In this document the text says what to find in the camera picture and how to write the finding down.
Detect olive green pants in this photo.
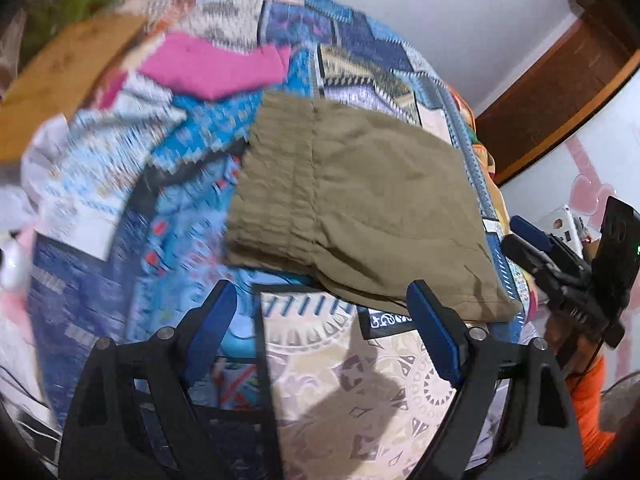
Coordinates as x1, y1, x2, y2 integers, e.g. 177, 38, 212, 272
224, 91, 521, 323

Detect orange sleeve forearm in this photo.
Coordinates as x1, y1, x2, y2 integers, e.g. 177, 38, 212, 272
566, 356, 616, 467

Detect white cabinet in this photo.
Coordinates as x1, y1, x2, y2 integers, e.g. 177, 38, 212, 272
536, 205, 585, 257

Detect brown wooden door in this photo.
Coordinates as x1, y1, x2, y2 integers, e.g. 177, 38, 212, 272
476, 0, 639, 184

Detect orange floral blanket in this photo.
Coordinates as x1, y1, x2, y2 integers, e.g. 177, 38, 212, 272
445, 84, 510, 231

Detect blue patchwork bedsheet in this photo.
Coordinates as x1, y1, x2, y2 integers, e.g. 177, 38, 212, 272
27, 0, 530, 479

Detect white cloth pile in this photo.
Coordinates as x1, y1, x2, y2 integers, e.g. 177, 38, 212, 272
1, 184, 37, 344

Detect brown carved wooden board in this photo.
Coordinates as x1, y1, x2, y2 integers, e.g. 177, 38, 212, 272
1, 13, 146, 164

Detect pink folded cloth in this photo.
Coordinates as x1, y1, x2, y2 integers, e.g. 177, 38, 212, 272
139, 32, 292, 101

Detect green fabric bag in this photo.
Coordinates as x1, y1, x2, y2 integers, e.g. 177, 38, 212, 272
20, 0, 113, 66

